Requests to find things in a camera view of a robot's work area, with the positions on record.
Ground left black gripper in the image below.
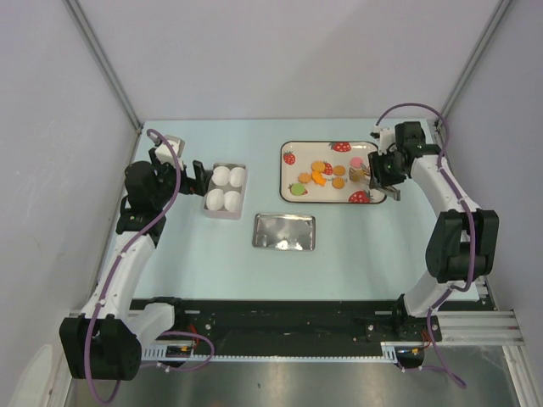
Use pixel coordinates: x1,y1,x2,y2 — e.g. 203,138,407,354
149,148,212,208

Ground metal tongs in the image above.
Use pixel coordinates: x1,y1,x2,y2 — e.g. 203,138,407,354
349,168,371,186

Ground orange sandwich cookie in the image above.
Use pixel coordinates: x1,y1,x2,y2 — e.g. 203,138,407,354
359,170,370,182

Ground brown round cookie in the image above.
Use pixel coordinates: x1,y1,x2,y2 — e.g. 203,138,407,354
333,165,345,176
332,177,345,189

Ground yellow round waffle cookie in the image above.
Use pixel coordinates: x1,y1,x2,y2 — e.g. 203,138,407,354
311,161,326,172

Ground green round cookie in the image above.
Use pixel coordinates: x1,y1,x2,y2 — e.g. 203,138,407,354
290,183,305,196

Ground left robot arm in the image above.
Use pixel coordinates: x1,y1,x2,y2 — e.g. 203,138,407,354
59,159,188,381

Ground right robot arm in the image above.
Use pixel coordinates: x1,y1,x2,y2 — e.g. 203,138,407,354
368,121,500,340

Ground white paper cup far left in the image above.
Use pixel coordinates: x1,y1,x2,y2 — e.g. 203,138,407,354
211,165,231,187

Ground white paper cup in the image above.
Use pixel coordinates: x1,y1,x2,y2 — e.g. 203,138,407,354
224,191,241,212
211,165,231,187
229,167,246,188
206,188,225,211

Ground white paper cup near left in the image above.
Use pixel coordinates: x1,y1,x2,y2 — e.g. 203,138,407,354
206,188,225,211

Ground pink round cookie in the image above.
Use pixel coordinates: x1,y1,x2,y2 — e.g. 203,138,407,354
350,157,363,169

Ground white paper cup far right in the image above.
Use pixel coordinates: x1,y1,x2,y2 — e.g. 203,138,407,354
229,167,246,188

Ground white rectangular tin box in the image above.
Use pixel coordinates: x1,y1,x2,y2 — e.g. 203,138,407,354
203,163,249,220

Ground white paper cup near right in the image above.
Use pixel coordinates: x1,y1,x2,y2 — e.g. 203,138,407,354
224,191,241,212

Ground orange fish cookie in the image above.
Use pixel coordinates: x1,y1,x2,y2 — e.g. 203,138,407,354
311,171,327,187

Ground strawberry print tray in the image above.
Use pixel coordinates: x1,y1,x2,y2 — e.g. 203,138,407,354
280,141,386,204

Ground orange flower cookie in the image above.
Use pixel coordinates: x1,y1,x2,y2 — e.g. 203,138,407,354
298,173,312,183

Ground silver tin lid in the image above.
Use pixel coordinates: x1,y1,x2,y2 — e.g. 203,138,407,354
252,214,316,251

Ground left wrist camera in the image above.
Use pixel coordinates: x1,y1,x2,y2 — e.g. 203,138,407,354
155,135,185,169

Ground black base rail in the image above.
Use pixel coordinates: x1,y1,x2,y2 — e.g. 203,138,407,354
126,298,442,357

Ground white cable duct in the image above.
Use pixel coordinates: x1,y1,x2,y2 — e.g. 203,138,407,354
142,342,426,364

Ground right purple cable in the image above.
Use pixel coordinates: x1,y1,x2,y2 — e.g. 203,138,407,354
375,103,480,389

